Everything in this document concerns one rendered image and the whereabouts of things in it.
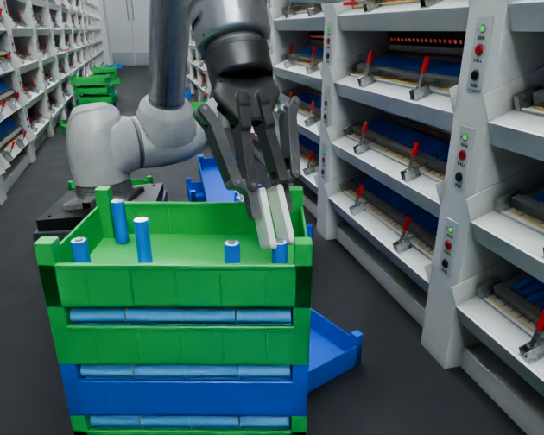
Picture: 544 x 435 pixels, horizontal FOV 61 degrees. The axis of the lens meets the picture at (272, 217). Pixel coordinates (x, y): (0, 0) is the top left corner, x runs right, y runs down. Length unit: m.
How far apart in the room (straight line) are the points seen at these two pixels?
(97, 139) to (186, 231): 0.67
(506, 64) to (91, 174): 1.02
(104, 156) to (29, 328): 0.48
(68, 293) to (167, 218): 0.21
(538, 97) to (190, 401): 0.73
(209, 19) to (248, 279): 0.28
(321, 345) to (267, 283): 0.63
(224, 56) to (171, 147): 0.87
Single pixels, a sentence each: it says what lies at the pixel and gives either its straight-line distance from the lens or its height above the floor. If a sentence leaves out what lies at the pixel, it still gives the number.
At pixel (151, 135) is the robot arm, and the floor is 0.42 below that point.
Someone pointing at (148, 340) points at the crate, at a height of 0.36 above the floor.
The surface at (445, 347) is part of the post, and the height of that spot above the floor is 0.05.
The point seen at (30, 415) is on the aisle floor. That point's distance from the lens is 1.08.
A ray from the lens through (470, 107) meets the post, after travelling 0.95.
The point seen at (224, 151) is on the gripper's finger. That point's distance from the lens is 0.51.
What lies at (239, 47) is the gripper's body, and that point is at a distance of 0.53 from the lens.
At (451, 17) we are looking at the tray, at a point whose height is 0.71.
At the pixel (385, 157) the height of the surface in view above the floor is 0.37.
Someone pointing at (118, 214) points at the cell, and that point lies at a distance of 0.69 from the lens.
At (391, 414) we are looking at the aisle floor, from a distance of 1.00.
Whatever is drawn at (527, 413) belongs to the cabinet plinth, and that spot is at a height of 0.04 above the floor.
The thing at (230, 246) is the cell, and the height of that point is 0.47.
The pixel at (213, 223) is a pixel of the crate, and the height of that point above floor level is 0.42.
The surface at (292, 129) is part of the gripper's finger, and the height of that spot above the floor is 0.58.
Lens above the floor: 0.69
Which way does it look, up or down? 22 degrees down
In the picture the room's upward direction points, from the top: straight up
